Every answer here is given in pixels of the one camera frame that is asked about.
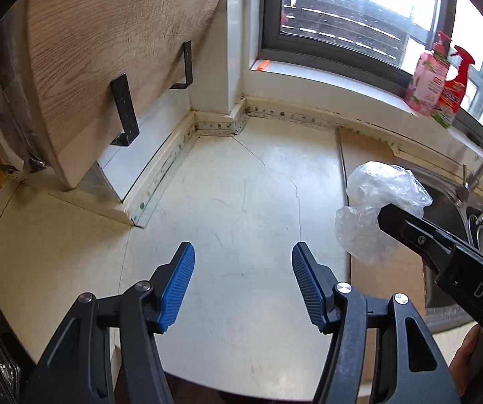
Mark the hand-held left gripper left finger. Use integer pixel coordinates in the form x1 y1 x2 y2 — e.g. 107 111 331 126
22 242 196 404

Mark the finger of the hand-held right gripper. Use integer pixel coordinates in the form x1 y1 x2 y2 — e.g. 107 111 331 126
377 203 461 270

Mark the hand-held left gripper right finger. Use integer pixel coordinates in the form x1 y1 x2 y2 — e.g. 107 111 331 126
291 242 461 404

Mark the clear plastic bag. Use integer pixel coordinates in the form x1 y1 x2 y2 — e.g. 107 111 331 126
335 161 433 267

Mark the person's right hand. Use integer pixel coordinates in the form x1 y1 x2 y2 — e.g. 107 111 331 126
449 326 483 398

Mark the stainless steel sink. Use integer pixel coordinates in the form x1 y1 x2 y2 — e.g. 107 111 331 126
393 164 483 333

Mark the flat cardboard sheet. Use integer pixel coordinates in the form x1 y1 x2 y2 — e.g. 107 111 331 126
336 127 474 388

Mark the red spray bottle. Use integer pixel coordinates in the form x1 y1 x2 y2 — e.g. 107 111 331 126
431 45 477 129

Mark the pink soap bottle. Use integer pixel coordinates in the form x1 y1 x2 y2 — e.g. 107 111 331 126
404 30 453 116

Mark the wooden cutting board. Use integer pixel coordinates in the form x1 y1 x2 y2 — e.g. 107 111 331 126
23 0 234 189

